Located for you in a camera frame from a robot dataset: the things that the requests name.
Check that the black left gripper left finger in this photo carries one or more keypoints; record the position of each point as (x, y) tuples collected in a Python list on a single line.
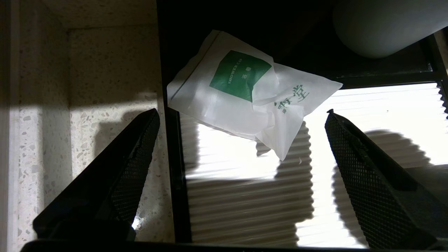
[(115, 182)]

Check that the white ribbed tray insert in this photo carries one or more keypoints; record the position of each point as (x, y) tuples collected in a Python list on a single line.
[(245, 203)]

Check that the small green-label sachet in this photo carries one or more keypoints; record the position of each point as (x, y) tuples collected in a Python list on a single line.
[(224, 101)]

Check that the black amenity box body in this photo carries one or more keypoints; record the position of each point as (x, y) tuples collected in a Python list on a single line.
[(168, 52)]

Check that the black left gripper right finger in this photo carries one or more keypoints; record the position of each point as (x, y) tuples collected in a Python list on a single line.
[(378, 196)]

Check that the grey cup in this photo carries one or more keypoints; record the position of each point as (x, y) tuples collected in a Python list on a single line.
[(378, 24)]

